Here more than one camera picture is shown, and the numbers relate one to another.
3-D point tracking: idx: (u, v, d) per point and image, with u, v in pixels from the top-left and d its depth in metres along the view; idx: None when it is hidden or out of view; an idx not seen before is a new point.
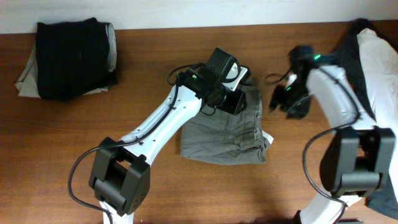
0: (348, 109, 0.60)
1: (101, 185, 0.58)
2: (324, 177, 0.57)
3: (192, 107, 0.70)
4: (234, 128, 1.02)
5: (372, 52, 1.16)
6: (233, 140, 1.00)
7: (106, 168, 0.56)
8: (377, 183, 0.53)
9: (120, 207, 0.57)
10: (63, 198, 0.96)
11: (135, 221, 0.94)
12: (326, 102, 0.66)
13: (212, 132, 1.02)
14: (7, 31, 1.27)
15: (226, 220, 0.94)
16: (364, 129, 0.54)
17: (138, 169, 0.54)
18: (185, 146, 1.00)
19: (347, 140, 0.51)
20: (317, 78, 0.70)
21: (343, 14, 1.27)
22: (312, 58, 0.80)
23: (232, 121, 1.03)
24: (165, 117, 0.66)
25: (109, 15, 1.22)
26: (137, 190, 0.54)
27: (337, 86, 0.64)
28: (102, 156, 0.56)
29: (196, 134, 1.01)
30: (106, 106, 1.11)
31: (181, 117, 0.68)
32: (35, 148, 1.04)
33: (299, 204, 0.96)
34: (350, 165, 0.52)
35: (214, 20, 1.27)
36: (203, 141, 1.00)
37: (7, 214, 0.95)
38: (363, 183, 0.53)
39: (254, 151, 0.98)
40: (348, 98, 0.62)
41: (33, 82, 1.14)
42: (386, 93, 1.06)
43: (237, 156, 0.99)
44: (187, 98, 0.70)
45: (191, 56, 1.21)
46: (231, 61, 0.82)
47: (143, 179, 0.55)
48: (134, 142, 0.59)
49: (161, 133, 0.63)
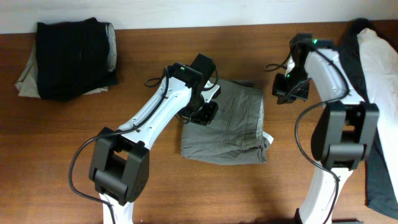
0: (339, 88, 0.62)
1: (101, 174, 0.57)
2: (314, 149, 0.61)
3: (183, 96, 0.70)
4: (235, 128, 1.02)
5: (372, 52, 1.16)
6: (235, 139, 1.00)
7: (106, 157, 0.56)
8: (362, 154, 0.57)
9: (121, 196, 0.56)
10: (63, 198, 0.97)
11: (135, 221, 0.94)
12: (320, 81, 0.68)
13: (214, 133, 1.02)
14: (7, 31, 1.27)
15: (226, 220, 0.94)
16: (352, 105, 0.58)
17: (137, 154, 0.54)
18: (186, 145, 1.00)
19: (334, 112, 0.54)
20: (313, 60, 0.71)
21: (343, 13, 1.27)
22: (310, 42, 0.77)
23: (234, 122, 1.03)
24: (159, 106, 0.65)
25: (109, 15, 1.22)
26: (137, 175, 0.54)
27: (331, 66, 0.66)
28: (102, 145, 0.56)
29: (198, 134, 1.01)
30: (106, 106, 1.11)
31: (173, 105, 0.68)
32: (35, 148, 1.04)
33: (299, 204, 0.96)
34: (337, 135, 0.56)
35: (214, 21, 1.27)
36: (206, 141, 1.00)
37: (6, 214, 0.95)
38: (349, 153, 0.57)
39: (254, 151, 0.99)
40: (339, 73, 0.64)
41: (33, 83, 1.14)
42: (387, 93, 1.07)
43: (237, 156, 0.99)
44: (178, 87, 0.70)
45: (191, 56, 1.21)
46: (209, 67, 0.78)
47: (143, 164, 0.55)
48: (130, 130, 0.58)
49: (157, 121, 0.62)
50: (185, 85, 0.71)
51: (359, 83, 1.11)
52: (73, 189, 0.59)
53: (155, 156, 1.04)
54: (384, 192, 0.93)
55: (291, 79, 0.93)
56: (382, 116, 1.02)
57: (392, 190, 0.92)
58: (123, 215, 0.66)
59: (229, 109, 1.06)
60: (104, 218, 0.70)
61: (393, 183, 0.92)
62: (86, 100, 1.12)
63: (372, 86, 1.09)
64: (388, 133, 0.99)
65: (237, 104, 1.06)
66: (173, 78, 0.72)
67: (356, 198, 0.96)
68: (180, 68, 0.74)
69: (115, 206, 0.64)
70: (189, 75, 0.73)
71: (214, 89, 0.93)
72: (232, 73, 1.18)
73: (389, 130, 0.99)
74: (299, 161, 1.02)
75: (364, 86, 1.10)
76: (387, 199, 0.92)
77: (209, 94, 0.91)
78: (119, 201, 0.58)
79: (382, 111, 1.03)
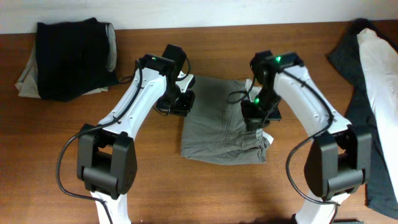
0: (319, 113, 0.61)
1: (89, 172, 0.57)
2: (313, 185, 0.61)
3: (158, 84, 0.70)
4: (234, 128, 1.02)
5: (372, 52, 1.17)
6: (234, 139, 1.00)
7: (91, 152, 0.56)
8: (361, 178, 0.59)
9: (113, 189, 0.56)
10: (63, 198, 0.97)
11: (135, 221, 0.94)
12: (298, 106, 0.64)
13: (214, 132, 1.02)
14: (7, 31, 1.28)
15: (226, 220, 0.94)
16: (340, 131, 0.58)
17: (121, 143, 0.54)
18: (185, 145, 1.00)
19: (326, 147, 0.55)
20: (283, 83, 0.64)
21: (343, 13, 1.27)
22: (274, 61, 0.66)
23: (232, 122, 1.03)
24: (137, 96, 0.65)
25: (109, 15, 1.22)
26: (125, 165, 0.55)
27: (304, 88, 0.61)
28: (86, 142, 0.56)
29: (197, 134, 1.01)
30: (106, 106, 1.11)
31: (150, 94, 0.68)
32: (34, 148, 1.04)
33: (299, 204, 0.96)
34: (333, 169, 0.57)
35: (214, 21, 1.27)
36: (205, 140, 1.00)
37: (6, 213, 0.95)
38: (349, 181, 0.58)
39: (254, 150, 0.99)
40: (317, 99, 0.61)
41: (32, 83, 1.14)
42: (386, 93, 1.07)
43: (237, 156, 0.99)
44: (153, 76, 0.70)
45: (191, 56, 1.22)
46: (180, 56, 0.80)
47: (129, 153, 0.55)
48: (112, 123, 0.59)
49: (137, 111, 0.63)
50: (159, 73, 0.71)
51: (359, 84, 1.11)
52: (63, 190, 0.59)
53: (155, 157, 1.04)
54: (384, 191, 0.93)
55: (262, 103, 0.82)
56: (382, 116, 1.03)
57: (392, 189, 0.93)
58: (117, 211, 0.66)
59: (229, 109, 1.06)
60: (100, 216, 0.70)
61: (393, 183, 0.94)
62: (84, 100, 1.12)
63: (372, 85, 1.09)
64: (388, 134, 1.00)
65: (237, 104, 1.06)
66: (145, 68, 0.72)
67: (356, 198, 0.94)
68: (150, 58, 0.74)
69: (109, 203, 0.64)
70: (161, 63, 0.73)
71: (189, 78, 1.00)
72: (232, 73, 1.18)
73: (389, 131, 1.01)
74: (299, 161, 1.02)
75: (364, 86, 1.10)
76: (387, 199, 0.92)
77: (184, 84, 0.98)
78: (112, 195, 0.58)
79: (382, 111, 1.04)
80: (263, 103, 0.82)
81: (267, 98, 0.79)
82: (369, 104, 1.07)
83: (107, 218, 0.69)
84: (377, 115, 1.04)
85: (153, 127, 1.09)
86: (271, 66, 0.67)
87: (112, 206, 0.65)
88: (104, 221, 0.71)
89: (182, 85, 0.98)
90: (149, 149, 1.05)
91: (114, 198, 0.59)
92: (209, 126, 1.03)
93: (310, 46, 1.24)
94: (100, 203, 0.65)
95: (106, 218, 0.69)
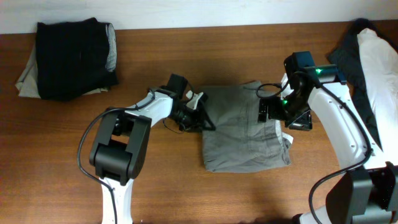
0: (357, 143, 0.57)
1: (102, 151, 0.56)
2: (333, 214, 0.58)
3: (167, 103, 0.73)
4: (254, 134, 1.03)
5: (372, 52, 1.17)
6: (258, 146, 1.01)
7: (111, 130, 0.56)
8: (389, 217, 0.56)
9: (124, 174, 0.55)
10: (63, 198, 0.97)
11: (135, 221, 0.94)
12: (331, 127, 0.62)
13: (236, 141, 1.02)
14: (8, 32, 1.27)
15: (226, 220, 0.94)
16: (375, 167, 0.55)
17: (141, 123, 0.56)
18: (210, 160, 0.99)
19: (359, 183, 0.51)
20: (319, 98, 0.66)
21: (344, 14, 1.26)
22: (313, 68, 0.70)
23: (251, 128, 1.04)
24: (150, 102, 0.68)
25: (109, 15, 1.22)
26: (141, 145, 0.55)
27: (342, 110, 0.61)
28: (107, 121, 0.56)
29: (219, 146, 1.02)
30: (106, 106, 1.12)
31: (161, 106, 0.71)
32: (34, 148, 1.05)
33: (298, 203, 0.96)
34: (360, 209, 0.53)
35: (214, 20, 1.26)
36: (229, 152, 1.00)
37: (7, 213, 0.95)
38: (374, 218, 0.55)
39: (278, 154, 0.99)
40: (354, 122, 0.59)
41: (33, 82, 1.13)
42: (387, 93, 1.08)
43: (263, 162, 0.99)
44: (162, 95, 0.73)
45: (191, 56, 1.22)
46: (181, 83, 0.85)
47: (146, 134, 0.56)
48: (134, 109, 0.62)
49: (153, 108, 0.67)
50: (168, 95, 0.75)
51: (359, 83, 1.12)
52: (79, 165, 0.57)
53: (155, 157, 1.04)
54: None
55: (289, 108, 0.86)
56: (382, 116, 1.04)
57: None
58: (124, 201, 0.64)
59: (244, 116, 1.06)
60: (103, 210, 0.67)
61: None
62: (85, 101, 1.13)
63: (372, 86, 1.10)
64: (388, 134, 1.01)
65: (251, 109, 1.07)
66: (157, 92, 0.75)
67: None
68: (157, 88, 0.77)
69: (116, 191, 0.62)
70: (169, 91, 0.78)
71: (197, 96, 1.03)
72: (232, 73, 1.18)
73: (389, 131, 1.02)
74: (299, 161, 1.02)
75: (364, 86, 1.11)
76: None
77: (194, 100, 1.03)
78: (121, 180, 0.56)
79: (382, 111, 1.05)
80: (290, 107, 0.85)
81: (295, 106, 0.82)
82: (369, 104, 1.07)
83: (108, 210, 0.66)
84: (376, 115, 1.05)
85: (152, 127, 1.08)
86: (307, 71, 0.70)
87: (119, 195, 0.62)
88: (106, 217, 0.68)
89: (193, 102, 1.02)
90: (149, 149, 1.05)
91: (121, 184, 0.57)
92: (229, 136, 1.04)
93: (310, 46, 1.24)
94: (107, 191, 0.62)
95: (110, 213, 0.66)
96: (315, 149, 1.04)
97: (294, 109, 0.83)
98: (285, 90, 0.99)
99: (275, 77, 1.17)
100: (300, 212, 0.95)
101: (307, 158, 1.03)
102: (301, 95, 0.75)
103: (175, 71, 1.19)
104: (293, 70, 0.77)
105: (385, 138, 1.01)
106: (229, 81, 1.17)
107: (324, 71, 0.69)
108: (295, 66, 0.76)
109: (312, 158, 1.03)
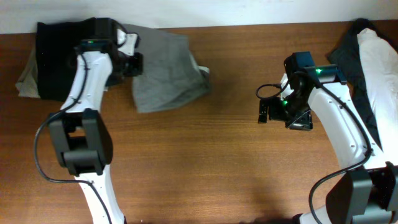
0: (357, 144, 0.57)
1: (68, 154, 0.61)
2: (333, 215, 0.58)
3: (103, 63, 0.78)
4: (176, 73, 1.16)
5: (372, 52, 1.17)
6: (180, 83, 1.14)
7: (64, 134, 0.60)
8: (389, 217, 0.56)
9: (96, 161, 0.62)
10: (63, 198, 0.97)
11: (135, 221, 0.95)
12: (331, 127, 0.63)
13: (160, 82, 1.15)
14: (7, 32, 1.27)
15: (226, 220, 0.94)
16: (376, 167, 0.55)
17: (87, 118, 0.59)
18: (140, 103, 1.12)
19: (359, 183, 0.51)
20: (319, 99, 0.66)
21: (344, 13, 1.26)
22: (314, 68, 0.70)
23: (174, 69, 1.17)
24: (87, 76, 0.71)
25: (109, 15, 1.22)
26: (100, 135, 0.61)
27: (342, 109, 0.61)
28: (56, 129, 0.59)
29: (147, 88, 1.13)
30: (105, 106, 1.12)
31: (100, 71, 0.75)
32: (34, 147, 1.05)
33: (298, 203, 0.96)
34: (360, 209, 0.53)
35: (214, 20, 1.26)
36: (155, 91, 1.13)
37: (7, 213, 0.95)
38: (374, 218, 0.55)
39: (199, 88, 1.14)
40: (354, 122, 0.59)
41: (32, 82, 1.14)
42: (386, 93, 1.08)
43: (188, 96, 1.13)
44: (96, 58, 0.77)
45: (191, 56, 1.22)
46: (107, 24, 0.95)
47: (99, 124, 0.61)
48: (74, 104, 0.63)
49: (91, 85, 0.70)
50: (100, 52, 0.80)
51: (359, 83, 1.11)
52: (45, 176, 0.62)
53: (155, 157, 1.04)
54: None
55: (291, 108, 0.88)
56: (382, 116, 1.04)
57: None
58: (106, 193, 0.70)
59: (163, 60, 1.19)
60: (91, 210, 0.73)
61: None
62: None
63: (372, 85, 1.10)
64: (388, 134, 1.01)
65: (170, 53, 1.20)
66: (87, 53, 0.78)
67: None
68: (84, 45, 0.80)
69: (96, 184, 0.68)
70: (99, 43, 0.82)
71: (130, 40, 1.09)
72: (231, 73, 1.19)
73: (389, 131, 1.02)
74: (299, 161, 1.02)
75: (364, 86, 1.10)
76: None
77: (129, 47, 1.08)
78: (96, 170, 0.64)
79: (382, 111, 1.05)
80: (291, 107, 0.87)
81: (295, 106, 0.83)
82: (369, 104, 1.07)
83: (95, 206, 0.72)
84: (376, 115, 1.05)
85: (152, 127, 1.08)
86: (306, 72, 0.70)
87: (100, 187, 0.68)
88: (96, 218, 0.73)
89: (129, 49, 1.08)
90: (148, 149, 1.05)
91: (98, 174, 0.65)
92: (154, 78, 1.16)
93: (310, 46, 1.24)
94: (88, 187, 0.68)
95: (100, 211, 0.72)
96: (315, 149, 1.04)
97: (295, 109, 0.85)
98: (285, 91, 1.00)
99: (275, 77, 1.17)
100: (300, 212, 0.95)
101: (307, 158, 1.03)
102: (301, 96, 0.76)
103: None
104: (293, 70, 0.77)
105: (385, 137, 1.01)
106: (228, 81, 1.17)
107: (324, 71, 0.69)
108: (295, 66, 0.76)
109: (311, 158, 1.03)
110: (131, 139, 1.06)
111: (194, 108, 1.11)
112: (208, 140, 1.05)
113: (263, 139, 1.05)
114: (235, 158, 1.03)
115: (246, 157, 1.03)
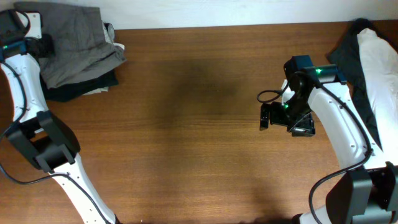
0: (357, 144, 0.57)
1: (38, 156, 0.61)
2: (333, 215, 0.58)
3: (30, 63, 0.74)
4: (89, 42, 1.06)
5: (372, 52, 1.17)
6: (92, 50, 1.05)
7: (28, 140, 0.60)
8: (389, 217, 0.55)
9: (68, 153, 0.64)
10: (64, 198, 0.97)
11: (135, 221, 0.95)
12: (331, 126, 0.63)
13: (66, 51, 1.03)
14: None
15: (226, 220, 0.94)
16: (376, 167, 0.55)
17: (42, 120, 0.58)
18: (48, 77, 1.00)
19: (359, 183, 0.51)
20: (319, 98, 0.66)
21: (344, 14, 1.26)
22: (313, 69, 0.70)
23: (81, 38, 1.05)
24: (23, 82, 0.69)
25: (107, 15, 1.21)
26: (61, 130, 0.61)
27: (342, 109, 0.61)
28: (17, 138, 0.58)
29: (55, 60, 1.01)
30: (105, 106, 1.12)
31: (32, 73, 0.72)
32: None
33: (298, 203, 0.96)
34: (360, 210, 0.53)
35: (214, 20, 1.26)
36: (66, 60, 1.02)
37: (7, 213, 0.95)
38: (374, 218, 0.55)
39: (111, 58, 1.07)
40: (354, 123, 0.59)
41: None
42: (386, 93, 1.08)
43: (99, 64, 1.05)
44: (18, 61, 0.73)
45: (191, 56, 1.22)
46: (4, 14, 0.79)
47: (56, 121, 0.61)
48: (24, 112, 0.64)
49: (33, 89, 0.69)
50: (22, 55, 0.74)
51: (359, 83, 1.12)
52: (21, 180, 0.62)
53: (155, 157, 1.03)
54: None
55: (291, 111, 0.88)
56: (382, 116, 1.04)
57: None
58: (86, 183, 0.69)
59: (72, 30, 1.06)
60: (76, 206, 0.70)
61: None
62: (86, 101, 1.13)
63: (372, 85, 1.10)
64: (388, 134, 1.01)
65: (77, 22, 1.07)
66: (8, 60, 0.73)
67: None
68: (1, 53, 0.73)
69: (73, 175, 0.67)
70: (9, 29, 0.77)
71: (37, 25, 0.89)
72: (231, 73, 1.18)
73: (389, 131, 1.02)
74: (299, 161, 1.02)
75: (364, 86, 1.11)
76: None
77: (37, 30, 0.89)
78: (69, 160, 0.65)
79: (382, 111, 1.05)
80: (291, 109, 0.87)
81: (295, 107, 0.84)
82: (369, 104, 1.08)
83: (78, 199, 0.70)
84: (376, 115, 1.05)
85: (151, 127, 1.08)
86: (306, 71, 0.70)
87: (77, 178, 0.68)
88: (84, 214, 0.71)
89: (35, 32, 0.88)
90: (148, 149, 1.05)
91: (71, 163, 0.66)
92: (59, 50, 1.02)
93: (310, 46, 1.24)
94: (63, 180, 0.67)
95: (86, 205, 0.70)
96: (315, 149, 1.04)
97: (296, 111, 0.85)
98: (285, 94, 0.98)
99: (275, 77, 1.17)
100: (300, 212, 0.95)
101: (307, 158, 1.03)
102: (300, 97, 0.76)
103: (175, 71, 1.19)
104: (293, 70, 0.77)
105: (385, 137, 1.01)
106: (227, 80, 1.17)
107: (324, 71, 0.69)
108: (295, 68, 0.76)
109: (311, 158, 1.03)
110: (131, 139, 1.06)
111: (194, 109, 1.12)
112: (207, 141, 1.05)
113: (263, 139, 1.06)
114: (234, 158, 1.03)
115: (245, 158, 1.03)
